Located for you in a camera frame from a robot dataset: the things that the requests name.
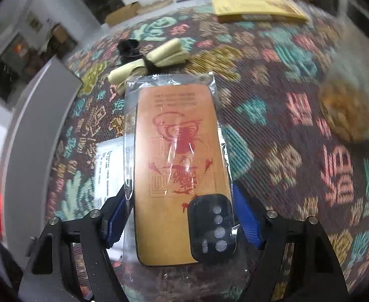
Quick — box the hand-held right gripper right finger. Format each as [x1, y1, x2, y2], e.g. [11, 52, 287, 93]
[232, 181, 349, 302]

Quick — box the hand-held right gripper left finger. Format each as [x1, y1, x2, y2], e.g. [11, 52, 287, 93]
[18, 185, 132, 302]

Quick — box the orange phone case packet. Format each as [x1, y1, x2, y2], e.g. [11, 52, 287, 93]
[123, 71, 250, 291]

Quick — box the white label packet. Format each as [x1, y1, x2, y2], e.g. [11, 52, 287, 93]
[93, 137, 135, 209]

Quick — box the patterned tablecloth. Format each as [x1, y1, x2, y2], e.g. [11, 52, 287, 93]
[44, 0, 369, 302]

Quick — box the clear plastic snack container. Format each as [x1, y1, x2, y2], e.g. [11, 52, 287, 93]
[317, 53, 369, 144]

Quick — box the beige rolled cloth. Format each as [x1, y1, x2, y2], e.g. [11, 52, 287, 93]
[108, 38, 192, 96]

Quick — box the flat cardboard piece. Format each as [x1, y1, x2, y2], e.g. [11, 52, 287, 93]
[104, 2, 140, 27]

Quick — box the yellow envelope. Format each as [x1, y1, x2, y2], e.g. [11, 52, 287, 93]
[211, 0, 311, 24]

